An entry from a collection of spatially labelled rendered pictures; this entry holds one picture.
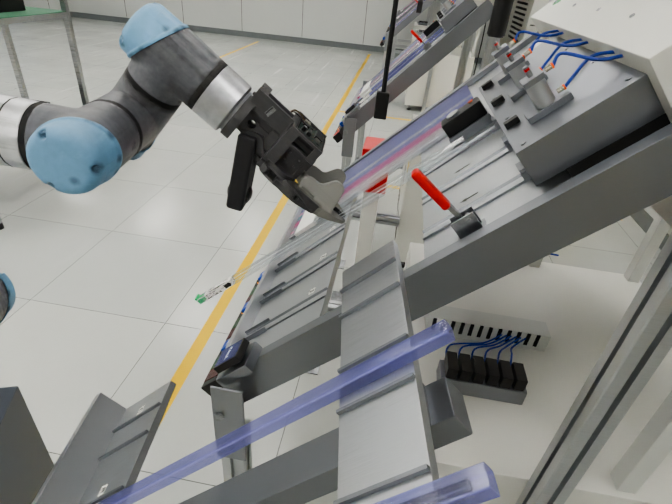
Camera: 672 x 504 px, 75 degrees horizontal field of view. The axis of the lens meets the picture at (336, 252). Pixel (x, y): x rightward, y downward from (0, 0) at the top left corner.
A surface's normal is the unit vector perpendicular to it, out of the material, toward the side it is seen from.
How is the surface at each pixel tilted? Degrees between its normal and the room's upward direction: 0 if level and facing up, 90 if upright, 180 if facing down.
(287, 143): 90
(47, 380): 0
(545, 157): 90
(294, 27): 90
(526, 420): 0
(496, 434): 0
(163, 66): 89
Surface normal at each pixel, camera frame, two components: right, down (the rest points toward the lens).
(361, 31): -0.15, 0.52
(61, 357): 0.08, -0.84
